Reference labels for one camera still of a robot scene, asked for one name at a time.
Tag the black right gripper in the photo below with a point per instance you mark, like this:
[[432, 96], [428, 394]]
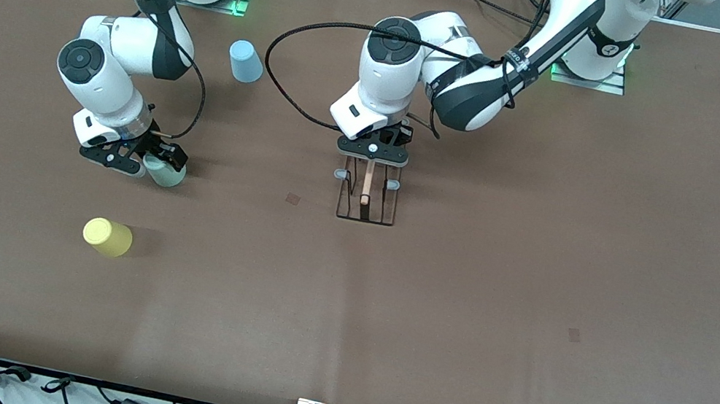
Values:
[[152, 141]]

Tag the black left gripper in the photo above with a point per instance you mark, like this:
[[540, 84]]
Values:
[[402, 137]]

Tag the pale green cup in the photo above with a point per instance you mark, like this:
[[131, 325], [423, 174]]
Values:
[[166, 177]]

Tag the yellow cup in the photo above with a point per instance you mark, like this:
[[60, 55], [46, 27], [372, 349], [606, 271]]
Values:
[[105, 237]]

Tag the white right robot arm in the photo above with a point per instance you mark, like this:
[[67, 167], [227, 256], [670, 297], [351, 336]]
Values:
[[105, 90]]

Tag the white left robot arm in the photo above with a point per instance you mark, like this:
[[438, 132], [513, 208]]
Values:
[[389, 81]]

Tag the light blue cup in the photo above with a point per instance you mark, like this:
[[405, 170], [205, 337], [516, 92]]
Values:
[[245, 63]]

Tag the brown table mat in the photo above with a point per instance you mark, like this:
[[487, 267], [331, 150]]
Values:
[[383, 324]]

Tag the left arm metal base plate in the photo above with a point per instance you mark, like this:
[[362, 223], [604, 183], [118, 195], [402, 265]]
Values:
[[610, 87]]

